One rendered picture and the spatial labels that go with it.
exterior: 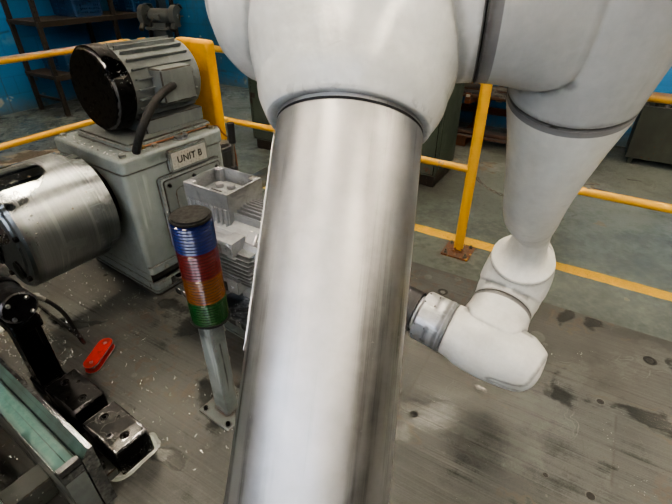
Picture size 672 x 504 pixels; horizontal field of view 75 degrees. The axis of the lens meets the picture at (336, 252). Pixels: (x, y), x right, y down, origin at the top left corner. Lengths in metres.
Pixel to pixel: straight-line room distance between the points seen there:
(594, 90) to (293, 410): 0.28
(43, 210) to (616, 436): 1.16
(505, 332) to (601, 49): 0.49
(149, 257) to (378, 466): 0.96
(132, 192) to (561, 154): 0.90
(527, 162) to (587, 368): 0.73
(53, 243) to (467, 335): 0.81
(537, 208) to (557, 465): 0.55
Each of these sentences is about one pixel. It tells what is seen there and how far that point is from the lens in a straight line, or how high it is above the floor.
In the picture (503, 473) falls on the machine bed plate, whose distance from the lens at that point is 0.87.
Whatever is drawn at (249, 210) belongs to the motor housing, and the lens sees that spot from 0.88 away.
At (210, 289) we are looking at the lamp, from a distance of 0.68.
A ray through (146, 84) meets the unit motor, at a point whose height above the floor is 1.28.
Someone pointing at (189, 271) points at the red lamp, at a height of 1.14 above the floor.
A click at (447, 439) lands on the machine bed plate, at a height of 0.80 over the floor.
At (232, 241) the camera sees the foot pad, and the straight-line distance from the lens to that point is 0.85.
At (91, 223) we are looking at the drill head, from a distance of 1.07.
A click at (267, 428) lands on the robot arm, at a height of 1.30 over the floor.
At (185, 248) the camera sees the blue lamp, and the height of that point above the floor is 1.18.
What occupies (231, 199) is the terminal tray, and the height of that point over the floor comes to 1.13.
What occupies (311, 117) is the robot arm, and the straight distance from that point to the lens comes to 0.27.
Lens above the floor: 1.51
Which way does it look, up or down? 33 degrees down
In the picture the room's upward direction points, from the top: straight up
